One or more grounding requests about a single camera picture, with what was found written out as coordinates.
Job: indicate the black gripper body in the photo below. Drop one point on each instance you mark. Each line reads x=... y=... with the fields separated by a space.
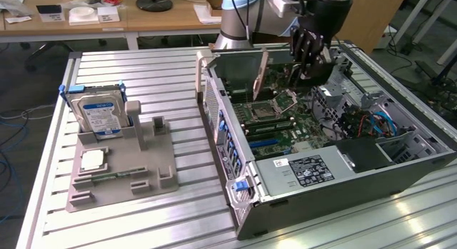
x=327 y=21

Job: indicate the graphics card with beige bracket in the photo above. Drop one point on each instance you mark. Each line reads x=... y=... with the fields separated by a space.
x=262 y=72

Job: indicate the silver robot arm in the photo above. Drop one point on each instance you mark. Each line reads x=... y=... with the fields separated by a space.
x=235 y=24

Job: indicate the wooden cabinet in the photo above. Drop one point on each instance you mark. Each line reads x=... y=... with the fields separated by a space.
x=370 y=18

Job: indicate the metal disk bay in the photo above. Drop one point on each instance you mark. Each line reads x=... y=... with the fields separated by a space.
x=331 y=99

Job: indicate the metal socket cover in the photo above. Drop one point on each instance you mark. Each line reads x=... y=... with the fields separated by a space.
x=285 y=99

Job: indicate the CPU socket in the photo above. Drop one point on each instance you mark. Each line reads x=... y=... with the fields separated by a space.
x=263 y=111

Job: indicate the white booklet stack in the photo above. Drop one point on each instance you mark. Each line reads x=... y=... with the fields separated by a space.
x=206 y=14

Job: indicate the green motherboard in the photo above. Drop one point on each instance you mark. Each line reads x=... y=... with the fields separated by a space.
x=306 y=131

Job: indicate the installed dark RAM stick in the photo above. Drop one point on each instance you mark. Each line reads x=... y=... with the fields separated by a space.
x=267 y=129
x=265 y=123

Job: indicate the brown cardboard box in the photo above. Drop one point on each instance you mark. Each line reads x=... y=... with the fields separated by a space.
x=213 y=0

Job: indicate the blue expansion slot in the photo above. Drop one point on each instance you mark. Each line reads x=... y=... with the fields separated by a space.
x=262 y=143

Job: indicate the wooden desk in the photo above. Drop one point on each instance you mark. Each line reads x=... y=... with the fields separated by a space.
x=160 y=18

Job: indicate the black round lamp base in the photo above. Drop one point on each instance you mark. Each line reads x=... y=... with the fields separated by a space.
x=153 y=4

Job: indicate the grey power supply unit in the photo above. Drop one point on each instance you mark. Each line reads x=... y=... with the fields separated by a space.
x=278 y=176

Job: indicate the blue case latch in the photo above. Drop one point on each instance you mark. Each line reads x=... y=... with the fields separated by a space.
x=239 y=186

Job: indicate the plain white box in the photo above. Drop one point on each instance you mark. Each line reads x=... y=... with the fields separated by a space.
x=108 y=14

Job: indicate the red packet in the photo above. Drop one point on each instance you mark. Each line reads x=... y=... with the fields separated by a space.
x=110 y=0

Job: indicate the grey open PC case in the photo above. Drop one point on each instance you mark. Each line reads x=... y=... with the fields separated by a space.
x=321 y=206

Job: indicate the silver hard disk blue label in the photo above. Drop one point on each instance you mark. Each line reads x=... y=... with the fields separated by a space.
x=101 y=115

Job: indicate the white box with round bowl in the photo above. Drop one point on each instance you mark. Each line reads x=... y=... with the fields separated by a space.
x=84 y=16

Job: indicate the white box with black lid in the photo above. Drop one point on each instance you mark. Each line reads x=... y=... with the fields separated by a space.
x=50 y=13

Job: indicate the silver CPU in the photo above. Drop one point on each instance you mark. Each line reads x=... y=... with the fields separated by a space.
x=93 y=160

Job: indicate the green RAM stick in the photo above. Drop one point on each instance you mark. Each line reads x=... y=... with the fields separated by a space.
x=106 y=176

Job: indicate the grey printed parts rack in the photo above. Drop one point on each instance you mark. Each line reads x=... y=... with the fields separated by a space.
x=121 y=190

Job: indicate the white paper tag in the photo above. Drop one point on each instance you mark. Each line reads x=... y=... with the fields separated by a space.
x=17 y=19

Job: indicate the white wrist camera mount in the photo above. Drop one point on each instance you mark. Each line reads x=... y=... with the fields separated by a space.
x=285 y=4

